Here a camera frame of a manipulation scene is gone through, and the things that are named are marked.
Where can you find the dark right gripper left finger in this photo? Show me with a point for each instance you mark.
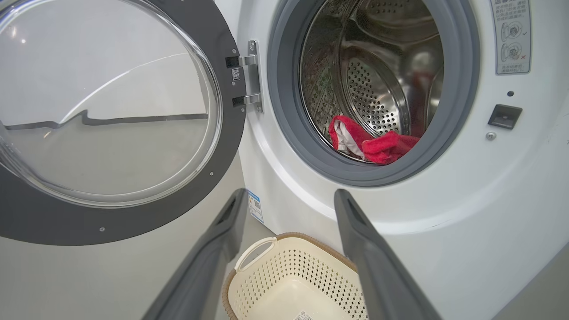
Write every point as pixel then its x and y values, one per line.
pixel 200 275

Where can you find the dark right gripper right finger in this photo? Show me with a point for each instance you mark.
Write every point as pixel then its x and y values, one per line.
pixel 378 275

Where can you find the washing machine glass door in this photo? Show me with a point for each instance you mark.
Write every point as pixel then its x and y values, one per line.
pixel 133 218

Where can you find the red and white garment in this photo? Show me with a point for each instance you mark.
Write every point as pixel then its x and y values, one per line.
pixel 386 146

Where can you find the printed label with recycling symbol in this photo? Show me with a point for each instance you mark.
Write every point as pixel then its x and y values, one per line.
pixel 303 316

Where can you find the white front-load washing machine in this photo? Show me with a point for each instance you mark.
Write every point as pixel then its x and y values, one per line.
pixel 444 222

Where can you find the cream perforated basket brown rim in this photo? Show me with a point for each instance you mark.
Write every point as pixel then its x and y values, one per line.
pixel 289 284

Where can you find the grey rubber door gasket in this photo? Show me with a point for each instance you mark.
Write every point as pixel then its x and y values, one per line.
pixel 289 120

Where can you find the black door latch socket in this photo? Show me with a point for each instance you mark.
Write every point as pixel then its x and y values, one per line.
pixel 504 117

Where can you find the metal door hinge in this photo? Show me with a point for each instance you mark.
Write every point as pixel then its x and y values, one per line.
pixel 253 75

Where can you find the stainless steel washing machine drum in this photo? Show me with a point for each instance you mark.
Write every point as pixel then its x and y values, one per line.
pixel 378 66

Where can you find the blue energy label sticker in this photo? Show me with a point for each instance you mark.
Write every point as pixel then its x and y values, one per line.
pixel 255 206

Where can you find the small metal screw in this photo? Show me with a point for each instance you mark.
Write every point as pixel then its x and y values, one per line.
pixel 490 136

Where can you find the small QR code sticker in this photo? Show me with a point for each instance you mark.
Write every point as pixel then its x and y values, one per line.
pixel 235 74

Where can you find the grey warning instruction sticker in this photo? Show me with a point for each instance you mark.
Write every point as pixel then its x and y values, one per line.
pixel 511 35

